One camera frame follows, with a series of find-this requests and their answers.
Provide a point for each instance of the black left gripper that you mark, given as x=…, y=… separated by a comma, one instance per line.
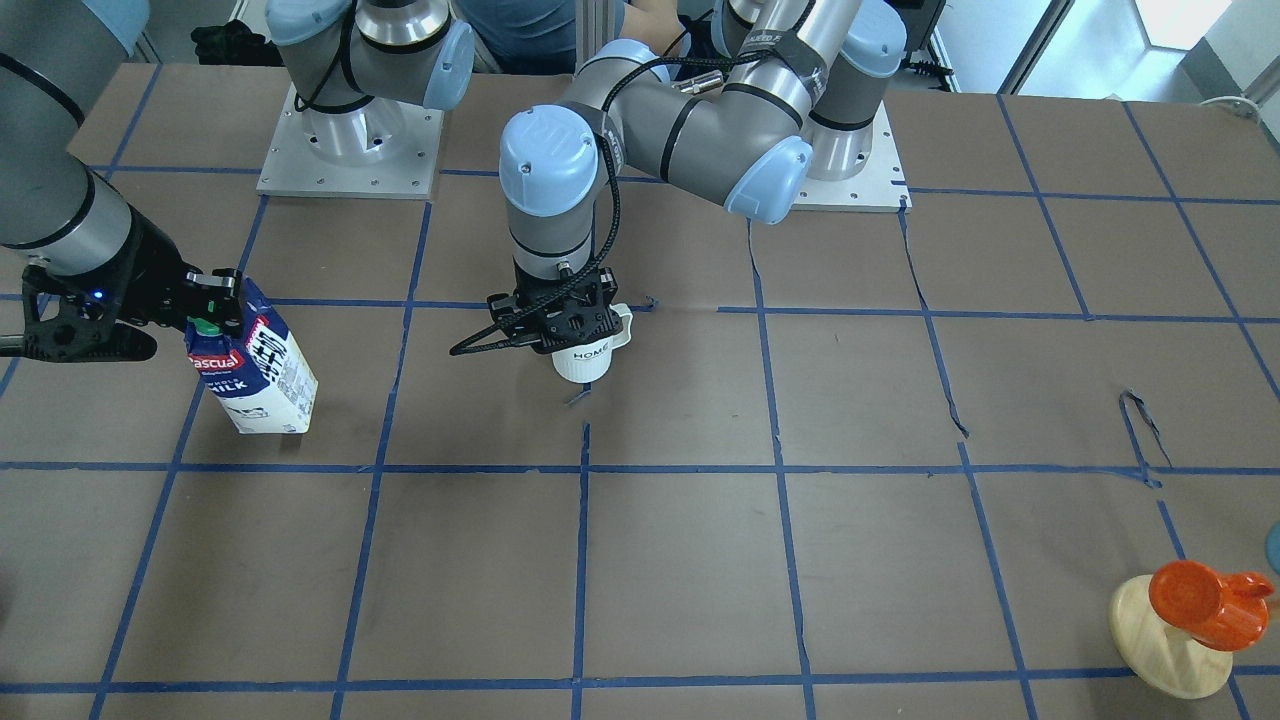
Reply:
x=603, y=322

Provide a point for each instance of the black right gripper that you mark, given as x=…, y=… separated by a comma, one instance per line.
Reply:
x=152, y=272

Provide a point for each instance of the white ceramic mug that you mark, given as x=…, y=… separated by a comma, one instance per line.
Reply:
x=588, y=363

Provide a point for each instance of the blue white milk carton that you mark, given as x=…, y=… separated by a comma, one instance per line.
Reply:
x=261, y=379

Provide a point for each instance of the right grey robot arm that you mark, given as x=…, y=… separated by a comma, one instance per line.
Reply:
x=368, y=78

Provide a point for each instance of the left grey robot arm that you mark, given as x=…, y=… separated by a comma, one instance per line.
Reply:
x=804, y=82

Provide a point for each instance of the orange plastic cup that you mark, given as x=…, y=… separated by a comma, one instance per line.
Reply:
x=1224, y=612

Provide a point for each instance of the seated person blue shirt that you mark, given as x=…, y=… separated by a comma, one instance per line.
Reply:
x=539, y=38

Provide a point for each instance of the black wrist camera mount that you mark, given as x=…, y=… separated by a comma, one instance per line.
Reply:
x=517, y=321

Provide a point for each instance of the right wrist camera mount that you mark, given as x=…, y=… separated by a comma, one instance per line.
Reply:
x=65, y=327

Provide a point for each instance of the aluminium frame post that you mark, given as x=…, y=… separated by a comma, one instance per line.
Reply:
x=594, y=27

